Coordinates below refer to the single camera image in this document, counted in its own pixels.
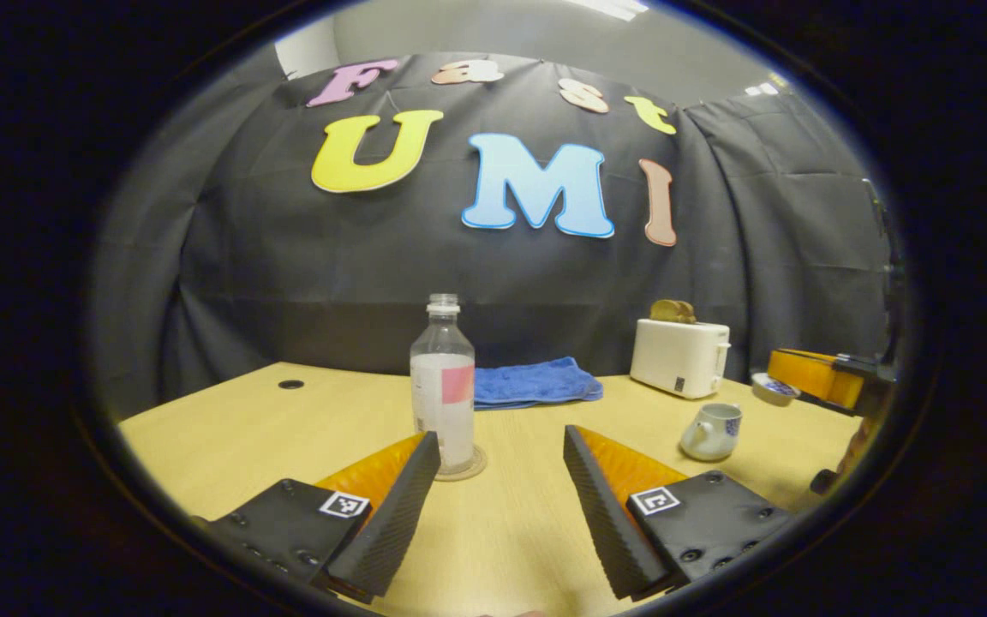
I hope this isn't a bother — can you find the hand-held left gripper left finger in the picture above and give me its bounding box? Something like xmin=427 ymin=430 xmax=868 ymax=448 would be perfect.
xmin=194 ymin=430 xmax=442 ymax=605

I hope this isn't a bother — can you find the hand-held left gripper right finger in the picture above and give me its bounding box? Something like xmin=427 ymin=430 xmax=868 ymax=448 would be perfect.
xmin=562 ymin=424 xmax=794 ymax=602

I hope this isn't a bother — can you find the round beige coaster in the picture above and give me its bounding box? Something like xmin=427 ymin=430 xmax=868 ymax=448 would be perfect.
xmin=432 ymin=443 xmax=488 ymax=482

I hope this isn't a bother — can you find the clear plastic water bottle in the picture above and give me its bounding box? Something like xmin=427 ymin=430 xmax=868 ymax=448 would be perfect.
xmin=410 ymin=293 xmax=477 ymax=474

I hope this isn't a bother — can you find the white blue-flowered teacup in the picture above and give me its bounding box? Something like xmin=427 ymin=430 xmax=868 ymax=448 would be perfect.
xmin=679 ymin=402 xmax=744 ymax=463

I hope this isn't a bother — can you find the white toaster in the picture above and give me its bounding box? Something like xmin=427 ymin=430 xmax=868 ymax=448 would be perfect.
xmin=629 ymin=318 xmax=732 ymax=401

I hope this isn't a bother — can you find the folded blue towel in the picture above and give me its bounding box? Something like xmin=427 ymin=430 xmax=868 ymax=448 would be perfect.
xmin=472 ymin=356 xmax=605 ymax=411

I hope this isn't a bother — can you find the ceiling light panel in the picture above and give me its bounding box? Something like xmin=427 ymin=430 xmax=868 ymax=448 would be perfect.
xmin=562 ymin=0 xmax=650 ymax=22

